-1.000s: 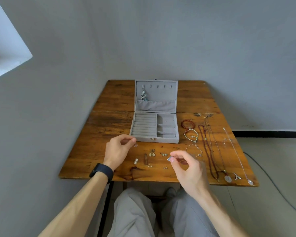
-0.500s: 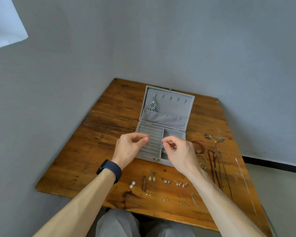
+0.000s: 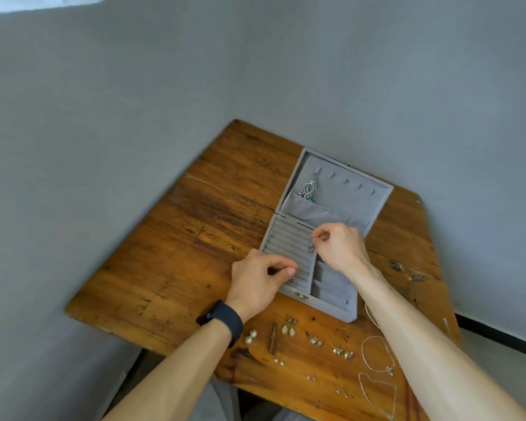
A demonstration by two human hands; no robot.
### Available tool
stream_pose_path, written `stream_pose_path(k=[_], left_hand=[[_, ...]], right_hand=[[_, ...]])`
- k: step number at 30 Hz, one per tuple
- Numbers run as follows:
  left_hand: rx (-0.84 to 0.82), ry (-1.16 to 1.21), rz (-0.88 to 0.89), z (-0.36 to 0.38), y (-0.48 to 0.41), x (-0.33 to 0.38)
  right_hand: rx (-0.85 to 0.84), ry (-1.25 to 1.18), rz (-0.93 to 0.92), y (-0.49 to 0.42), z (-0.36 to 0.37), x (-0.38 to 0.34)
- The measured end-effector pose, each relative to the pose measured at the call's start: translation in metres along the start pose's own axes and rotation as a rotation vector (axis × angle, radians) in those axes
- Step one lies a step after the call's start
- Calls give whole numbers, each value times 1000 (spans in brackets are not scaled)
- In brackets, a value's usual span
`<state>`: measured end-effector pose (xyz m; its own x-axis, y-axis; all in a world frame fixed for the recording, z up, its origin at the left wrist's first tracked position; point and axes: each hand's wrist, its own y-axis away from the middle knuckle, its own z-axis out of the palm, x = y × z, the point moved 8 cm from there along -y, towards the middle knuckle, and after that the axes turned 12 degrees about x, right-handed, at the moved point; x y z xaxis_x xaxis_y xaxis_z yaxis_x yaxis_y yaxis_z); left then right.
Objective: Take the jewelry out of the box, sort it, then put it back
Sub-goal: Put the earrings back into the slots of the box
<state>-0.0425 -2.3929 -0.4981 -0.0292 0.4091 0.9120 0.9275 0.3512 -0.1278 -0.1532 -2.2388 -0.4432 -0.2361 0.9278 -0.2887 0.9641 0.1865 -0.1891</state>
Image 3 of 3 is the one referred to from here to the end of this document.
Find person's right hand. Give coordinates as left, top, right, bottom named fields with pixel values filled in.
left=310, top=222, right=373, bottom=284

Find group of silver stud earrings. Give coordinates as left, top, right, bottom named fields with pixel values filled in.
left=274, top=333, right=356, bottom=399

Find person's left hand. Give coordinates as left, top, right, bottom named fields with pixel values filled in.
left=225, top=251, right=299, bottom=323

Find silver chain bracelet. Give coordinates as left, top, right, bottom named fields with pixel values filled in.
left=361, top=336, right=396, bottom=376

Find person's right forearm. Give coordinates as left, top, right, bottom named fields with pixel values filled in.
left=351, top=264, right=526, bottom=421

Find grey trousers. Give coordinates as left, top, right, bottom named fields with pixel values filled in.
left=196, top=376, right=317, bottom=421

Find thin silver chain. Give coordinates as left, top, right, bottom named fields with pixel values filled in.
left=364, top=302, right=381, bottom=330

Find black smartwatch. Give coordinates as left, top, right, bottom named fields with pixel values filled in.
left=196, top=300, right=244, bottom=348

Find grey velvet jewelry box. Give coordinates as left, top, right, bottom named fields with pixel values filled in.
left=259, top=147, right=395, bottom=323

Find long silver chain necklace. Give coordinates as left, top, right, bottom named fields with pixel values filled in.
left=358, top=373, right=398, bottom=421

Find silver turquoise chandelier earring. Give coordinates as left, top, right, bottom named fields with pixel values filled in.
left=297, top=174, right=320, bottom=201

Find person's left forearm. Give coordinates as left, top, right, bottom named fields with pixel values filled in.
left=103, top=319, right=235, bottom=421

